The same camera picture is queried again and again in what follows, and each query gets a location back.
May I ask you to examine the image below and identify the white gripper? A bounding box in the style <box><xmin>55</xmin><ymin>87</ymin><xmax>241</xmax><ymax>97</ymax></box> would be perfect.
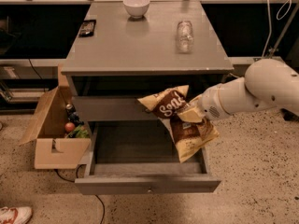
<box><xmin>178</xmin><ymin>85</ymin><xmax>230</xmax><ymax>123</ymax></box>

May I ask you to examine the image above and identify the brown sea salt chip bag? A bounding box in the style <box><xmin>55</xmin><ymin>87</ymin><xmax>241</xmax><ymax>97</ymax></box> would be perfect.
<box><xmin>138</xmin><ymin>85</ymin><xmax>219</xmax><ymax>163</ymax></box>

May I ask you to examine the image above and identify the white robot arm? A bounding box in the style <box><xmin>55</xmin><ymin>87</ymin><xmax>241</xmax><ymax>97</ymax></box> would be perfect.
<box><xmin>178</xmin><ymin>59</ymin><xmax>299</xmax><ymax>123</ymax></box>

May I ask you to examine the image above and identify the closed grey middle drawer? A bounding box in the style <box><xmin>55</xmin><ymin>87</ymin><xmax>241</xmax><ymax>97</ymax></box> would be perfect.
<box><xmin>73</xmin><ymin>96</ymin><xmax>157</xmax><ymax>121</ymax></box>

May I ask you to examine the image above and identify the open grey bottom drawer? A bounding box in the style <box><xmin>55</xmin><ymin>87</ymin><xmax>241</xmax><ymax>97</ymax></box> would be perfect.
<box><xmin>76</xmin><ymin>120</ymin><xmax>221</xmax><ymax>195</ymax></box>

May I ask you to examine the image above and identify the grey wooden drawer cabinet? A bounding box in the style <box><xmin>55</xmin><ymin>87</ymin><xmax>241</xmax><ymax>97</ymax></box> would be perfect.
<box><xmin>61</xmin><ymin>0</ymin><xmax>235</xmax><ymax>196</ymax></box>

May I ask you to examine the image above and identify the green snack bag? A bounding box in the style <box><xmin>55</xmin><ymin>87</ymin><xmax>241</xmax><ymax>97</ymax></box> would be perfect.
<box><xmin>66</xmin><ymin>125</ymin><xmax>90</xmax><ymax>138</ymax></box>

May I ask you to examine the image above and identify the clear plastic water bottle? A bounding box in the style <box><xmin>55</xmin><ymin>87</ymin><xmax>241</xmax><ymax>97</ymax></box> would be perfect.
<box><xmin>176</xmin><ymin>21</ymin><xmax>193</xmax><ymax>53</ymax></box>

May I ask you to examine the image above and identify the white ceramic bowl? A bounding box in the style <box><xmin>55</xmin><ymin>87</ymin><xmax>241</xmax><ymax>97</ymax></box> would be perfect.
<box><xmin>123</xmin><ymin>0</ymin><xmax>150</xmax><ymax>18</ymax></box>

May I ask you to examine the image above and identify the dark soda can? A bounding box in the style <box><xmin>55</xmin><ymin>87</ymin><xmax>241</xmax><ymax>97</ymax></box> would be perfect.
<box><xmin>65</xmin><ymin>104</ymin><xmax>76</xmax><ymax>114</ymax></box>

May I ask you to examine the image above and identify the red apple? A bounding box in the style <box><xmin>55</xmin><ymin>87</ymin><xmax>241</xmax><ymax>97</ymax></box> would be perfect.
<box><xmin>64</xmin><ymin>122</ymin><xmax>76</xmax><ymax>133</ymax></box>

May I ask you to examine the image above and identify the open cardboard box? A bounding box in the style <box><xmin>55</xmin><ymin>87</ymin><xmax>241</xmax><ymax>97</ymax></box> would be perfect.
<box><xmin>20</xmin><ymin>64</ymin><xmax>91</xmax><ymax>169</ymax></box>

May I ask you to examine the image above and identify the white and red sneaker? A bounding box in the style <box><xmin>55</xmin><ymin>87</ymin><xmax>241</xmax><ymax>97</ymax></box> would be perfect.
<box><xmin>0</xmin><ymin>206</ymin><xmax>33</xmax><ymax>224</ymax></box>

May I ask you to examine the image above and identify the black floor cable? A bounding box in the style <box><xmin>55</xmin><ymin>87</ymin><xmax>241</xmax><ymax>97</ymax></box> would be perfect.
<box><xmin>54</xmin><ymin>164</ymin><xmax>106</xmax><ymax>224</ymax></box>

